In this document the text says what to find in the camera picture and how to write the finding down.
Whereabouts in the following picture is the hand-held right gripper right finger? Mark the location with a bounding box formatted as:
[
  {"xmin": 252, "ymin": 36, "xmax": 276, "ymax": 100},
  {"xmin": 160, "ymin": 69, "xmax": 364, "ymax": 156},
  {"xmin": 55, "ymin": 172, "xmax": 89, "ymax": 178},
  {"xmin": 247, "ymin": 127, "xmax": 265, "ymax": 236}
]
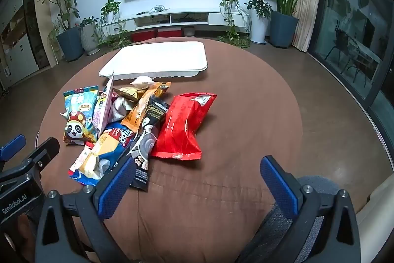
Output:
[{"xmin": 238, "ymin": 155, "xmax": 361, "ymax": 263}]

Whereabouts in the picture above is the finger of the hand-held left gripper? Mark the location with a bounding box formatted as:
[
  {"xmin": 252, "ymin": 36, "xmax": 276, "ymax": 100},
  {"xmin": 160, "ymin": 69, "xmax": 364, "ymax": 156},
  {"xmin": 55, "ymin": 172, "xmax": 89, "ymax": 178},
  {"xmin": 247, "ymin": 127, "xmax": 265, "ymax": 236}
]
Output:
[
  {"xmin": 18, "ymin": 137, "xmax": 60, "ymax": 178},
  {"xmin": 0, "ymin": 134, "xmax": 27, "ymax": 162}
]

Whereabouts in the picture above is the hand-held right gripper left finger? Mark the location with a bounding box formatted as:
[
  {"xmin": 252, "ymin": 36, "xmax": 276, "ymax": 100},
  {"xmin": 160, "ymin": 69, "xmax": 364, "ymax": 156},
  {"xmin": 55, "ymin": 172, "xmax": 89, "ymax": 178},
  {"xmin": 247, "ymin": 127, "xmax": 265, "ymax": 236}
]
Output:
[{"xmin": 35, "ymin": 154, "xmax": 137, "ymax": 263}]

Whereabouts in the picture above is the panda print snack packet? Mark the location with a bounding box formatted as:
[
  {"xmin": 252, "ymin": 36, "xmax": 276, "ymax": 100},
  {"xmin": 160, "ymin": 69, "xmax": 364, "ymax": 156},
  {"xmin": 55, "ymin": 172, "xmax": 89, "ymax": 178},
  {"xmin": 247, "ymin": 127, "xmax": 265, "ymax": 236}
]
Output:
[{"xmin": 62, "ymin": 85, "xmax": 100, "ymax": 146}]

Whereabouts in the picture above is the blue cake packet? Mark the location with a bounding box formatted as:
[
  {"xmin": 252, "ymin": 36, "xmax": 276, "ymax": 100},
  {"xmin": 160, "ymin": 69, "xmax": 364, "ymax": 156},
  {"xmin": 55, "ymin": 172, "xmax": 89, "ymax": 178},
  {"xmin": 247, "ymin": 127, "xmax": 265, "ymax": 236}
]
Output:
[{"xmin": 69, "ymin": 123, "xmax": 137, "ymax": 186}]

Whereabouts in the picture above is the pink and white snack packet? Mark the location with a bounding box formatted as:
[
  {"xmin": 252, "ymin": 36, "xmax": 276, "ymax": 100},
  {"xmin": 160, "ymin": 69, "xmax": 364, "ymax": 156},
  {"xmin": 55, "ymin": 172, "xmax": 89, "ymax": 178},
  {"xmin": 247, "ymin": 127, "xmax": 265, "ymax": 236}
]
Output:
[{"xmin": 92, "ymin": 72, "xmax": 115, "ymax": 136}]

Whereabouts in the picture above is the black snack packet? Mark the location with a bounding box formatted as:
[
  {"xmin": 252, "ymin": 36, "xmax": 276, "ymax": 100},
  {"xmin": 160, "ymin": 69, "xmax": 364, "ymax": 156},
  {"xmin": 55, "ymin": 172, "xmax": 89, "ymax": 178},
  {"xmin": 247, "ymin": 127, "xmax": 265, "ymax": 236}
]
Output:
[{"xmin": 128, "ymin": 96, "xmax": 170, "ymax": 193}]

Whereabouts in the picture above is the orange snack packet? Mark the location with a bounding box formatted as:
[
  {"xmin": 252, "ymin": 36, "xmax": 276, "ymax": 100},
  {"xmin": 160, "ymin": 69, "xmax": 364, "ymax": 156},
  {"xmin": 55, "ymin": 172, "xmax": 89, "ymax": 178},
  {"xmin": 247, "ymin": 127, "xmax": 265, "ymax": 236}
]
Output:
[{"xmin": 121, "ymin": 82, "xmax": 171, "ymax": 132}]

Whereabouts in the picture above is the silver snack packet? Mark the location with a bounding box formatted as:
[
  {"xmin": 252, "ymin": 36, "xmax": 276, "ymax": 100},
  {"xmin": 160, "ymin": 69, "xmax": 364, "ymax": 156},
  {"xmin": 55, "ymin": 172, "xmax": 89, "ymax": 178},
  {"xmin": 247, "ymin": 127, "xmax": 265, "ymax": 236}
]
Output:
[{"xmin": 109, "ymin": 96, "xmax": 136, "ymax": 123}]

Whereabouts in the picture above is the large red snack packet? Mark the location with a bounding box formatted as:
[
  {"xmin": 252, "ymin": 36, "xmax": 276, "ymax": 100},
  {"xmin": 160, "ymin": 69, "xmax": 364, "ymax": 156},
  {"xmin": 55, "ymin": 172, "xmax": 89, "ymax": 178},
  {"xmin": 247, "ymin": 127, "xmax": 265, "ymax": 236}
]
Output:
[{"xmin": 151, "ymin": 92, "xmax": 217, "ymax": 161}]

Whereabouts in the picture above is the gold snack packet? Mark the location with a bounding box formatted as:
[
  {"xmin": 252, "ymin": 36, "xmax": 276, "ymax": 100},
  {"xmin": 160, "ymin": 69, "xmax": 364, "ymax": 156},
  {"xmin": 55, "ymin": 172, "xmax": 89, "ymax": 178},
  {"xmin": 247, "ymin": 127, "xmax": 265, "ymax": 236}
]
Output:
[{"xmin": 114, "ymin": 86, "xmax": 147, "ymax": 102}]

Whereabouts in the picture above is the small white snack packet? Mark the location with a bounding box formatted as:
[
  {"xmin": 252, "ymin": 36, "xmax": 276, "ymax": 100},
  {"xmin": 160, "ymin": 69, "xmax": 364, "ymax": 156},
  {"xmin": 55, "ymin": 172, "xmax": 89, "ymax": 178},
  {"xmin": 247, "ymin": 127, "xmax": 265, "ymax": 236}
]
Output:
[{"xmin": 130, "ymin": 76, "xmax": 154, "ymax": 88}]

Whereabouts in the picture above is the white plastic tray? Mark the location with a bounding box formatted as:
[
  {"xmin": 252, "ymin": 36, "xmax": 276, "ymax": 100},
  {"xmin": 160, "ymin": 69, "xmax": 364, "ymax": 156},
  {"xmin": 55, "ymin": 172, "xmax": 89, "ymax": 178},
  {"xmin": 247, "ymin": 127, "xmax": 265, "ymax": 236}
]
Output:
[{"xmin": 99, "ymin": 41, "xmax": 208, "ymax": 80}]

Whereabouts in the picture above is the tall tree plant blue pot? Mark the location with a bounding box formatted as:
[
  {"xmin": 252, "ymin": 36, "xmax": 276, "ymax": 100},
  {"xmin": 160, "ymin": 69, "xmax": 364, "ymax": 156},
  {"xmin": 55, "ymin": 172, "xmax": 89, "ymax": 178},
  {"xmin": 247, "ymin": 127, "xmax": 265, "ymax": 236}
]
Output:
[{"xmin": 38, "ymin": 0, "xmax": 85, "ymax": 63}]

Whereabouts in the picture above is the small plant grey-white pot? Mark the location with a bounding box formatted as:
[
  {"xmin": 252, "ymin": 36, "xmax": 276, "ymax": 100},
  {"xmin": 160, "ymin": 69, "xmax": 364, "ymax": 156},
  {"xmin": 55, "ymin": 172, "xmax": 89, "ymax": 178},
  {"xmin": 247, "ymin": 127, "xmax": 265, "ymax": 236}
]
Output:
[{"xmin": 79, "ymin": 16, "xmax": 100, "ymax": 55}]

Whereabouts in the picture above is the red storage box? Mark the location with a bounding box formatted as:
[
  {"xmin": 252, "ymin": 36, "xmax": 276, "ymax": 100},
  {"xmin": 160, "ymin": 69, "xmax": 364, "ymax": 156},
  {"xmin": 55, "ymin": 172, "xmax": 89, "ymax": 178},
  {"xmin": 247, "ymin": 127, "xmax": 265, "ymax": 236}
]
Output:
[
  {"xmin": 131, "ymin": 30, "xmax": 156, "ymax": 42},
  {"xmin": 157, "ymin": 29, "xmax": 183, "ymax": 38}
]

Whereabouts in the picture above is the bushy plant white pot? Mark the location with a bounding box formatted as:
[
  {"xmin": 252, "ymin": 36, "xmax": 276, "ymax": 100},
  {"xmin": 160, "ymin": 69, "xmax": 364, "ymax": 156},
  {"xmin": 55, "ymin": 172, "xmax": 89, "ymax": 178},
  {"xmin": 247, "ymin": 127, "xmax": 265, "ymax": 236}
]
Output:
[{"xmin": 243, "ymin": 0, "xmax": 273, "ymax": 44}]

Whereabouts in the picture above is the glass sliding door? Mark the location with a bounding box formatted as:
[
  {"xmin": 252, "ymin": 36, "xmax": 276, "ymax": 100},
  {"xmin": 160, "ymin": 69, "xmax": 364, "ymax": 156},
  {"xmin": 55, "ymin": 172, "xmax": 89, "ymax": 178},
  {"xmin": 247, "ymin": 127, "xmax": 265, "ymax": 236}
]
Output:
[{"xmin": 309, "ymin": 0, "xmax": 394, "ymax": 128}]

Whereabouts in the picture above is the white television cabinet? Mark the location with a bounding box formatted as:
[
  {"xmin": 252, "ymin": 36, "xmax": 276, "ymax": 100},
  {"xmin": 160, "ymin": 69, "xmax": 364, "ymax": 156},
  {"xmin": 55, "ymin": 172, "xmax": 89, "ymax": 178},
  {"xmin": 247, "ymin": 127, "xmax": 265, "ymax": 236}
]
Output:
[{"xmin": 121, "ymin": 8, "xmax": 248, "ymax": 35}]

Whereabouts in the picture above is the wooden wall cabinet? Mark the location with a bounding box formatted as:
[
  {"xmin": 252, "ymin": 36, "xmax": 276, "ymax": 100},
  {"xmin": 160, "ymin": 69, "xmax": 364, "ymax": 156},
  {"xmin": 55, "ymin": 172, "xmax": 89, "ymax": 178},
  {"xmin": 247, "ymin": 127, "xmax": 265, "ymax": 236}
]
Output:
[{"xmin": 0, "ymin": 0, "xmax": 53, "ymax": 91}]

